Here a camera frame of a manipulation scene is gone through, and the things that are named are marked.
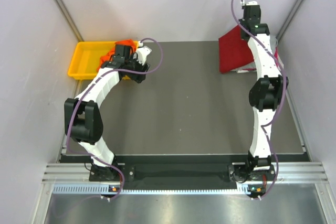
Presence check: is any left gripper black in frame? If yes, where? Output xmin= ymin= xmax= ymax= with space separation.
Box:
xmin=124 ymin=53 xmax=150 ymax=83

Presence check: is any dark red t shirt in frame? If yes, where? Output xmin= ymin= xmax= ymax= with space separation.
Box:
xmin=218 ymin=25 xmax=256 ymax=73

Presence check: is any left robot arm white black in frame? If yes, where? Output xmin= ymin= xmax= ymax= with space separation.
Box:
xmin=64 ymin=44 xmax=151 ymax=180

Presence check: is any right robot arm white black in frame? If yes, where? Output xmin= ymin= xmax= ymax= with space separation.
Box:
xmin=239 ymin=1 xmax=284 ymax=180

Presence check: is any orange t shirt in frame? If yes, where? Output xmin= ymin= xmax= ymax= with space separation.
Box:
xmin=97 ymin=39 xmax=139 ymax=70

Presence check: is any folded grey t shirt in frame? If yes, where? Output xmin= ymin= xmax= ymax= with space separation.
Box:
xmin=270 ymin=35 xmax=278 ymax=54

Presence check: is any yellow plastic bin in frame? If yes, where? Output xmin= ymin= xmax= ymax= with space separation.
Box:
xmin=67 ymin=40 xmax=140 ymax=81

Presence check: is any folded pink white t shirt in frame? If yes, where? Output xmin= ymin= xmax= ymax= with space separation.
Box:
xmin=232 ymin=47 xmax=284 ymax=73

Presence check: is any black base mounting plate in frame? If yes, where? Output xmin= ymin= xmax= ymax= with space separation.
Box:
xmin=88 ymin=163 xmax=276 ymax=183

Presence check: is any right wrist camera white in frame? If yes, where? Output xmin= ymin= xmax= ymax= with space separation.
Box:
xmin=240 ymin=0 xmax=259 ymax=8

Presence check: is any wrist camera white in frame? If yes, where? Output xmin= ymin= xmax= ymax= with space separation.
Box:
xmin=134 ymin=41 xmax=152 ymax=65
xmin=240 ymin=0 xmax=259 ymax=8

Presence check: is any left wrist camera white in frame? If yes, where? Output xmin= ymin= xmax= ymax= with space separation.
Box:
xmin=134 ymin=41 xmax=152 ymax=65

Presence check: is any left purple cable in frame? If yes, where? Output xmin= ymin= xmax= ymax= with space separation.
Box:
xmin=65 ymin=37 xmax=164 ymax=201

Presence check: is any grey slotted cable duct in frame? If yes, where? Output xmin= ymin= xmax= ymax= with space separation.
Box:
xmin=52 ymin=184 xmax=250 ymax=195

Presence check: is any aluminium frame rail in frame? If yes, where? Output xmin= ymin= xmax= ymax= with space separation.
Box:
xmin=42 ymin=162 xmax=328 ymax=184

